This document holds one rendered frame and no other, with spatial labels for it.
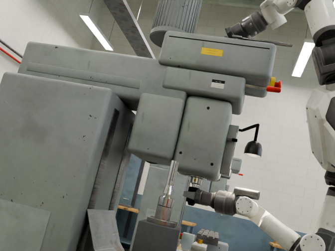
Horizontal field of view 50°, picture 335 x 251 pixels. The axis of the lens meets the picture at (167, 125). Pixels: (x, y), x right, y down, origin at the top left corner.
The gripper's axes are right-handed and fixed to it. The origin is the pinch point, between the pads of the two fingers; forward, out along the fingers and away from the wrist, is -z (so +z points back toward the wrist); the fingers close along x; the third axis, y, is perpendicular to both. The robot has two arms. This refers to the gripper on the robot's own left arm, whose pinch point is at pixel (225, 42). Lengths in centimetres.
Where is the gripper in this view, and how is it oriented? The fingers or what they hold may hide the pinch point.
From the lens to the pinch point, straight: 168.5
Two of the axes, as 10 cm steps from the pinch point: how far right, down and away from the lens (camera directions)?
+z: 7.9, -4.3, -4.3
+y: -2.0, -8.5, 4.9
